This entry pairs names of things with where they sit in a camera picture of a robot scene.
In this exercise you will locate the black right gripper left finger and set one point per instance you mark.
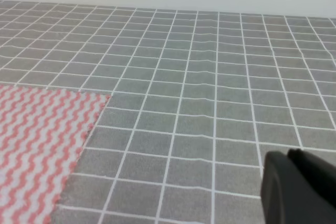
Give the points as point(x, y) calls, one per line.
point(284, 191)

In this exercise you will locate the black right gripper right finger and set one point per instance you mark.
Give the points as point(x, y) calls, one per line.
point(310, 196)

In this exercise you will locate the pink white wavy towel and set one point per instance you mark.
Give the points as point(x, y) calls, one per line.
point(42, 136)

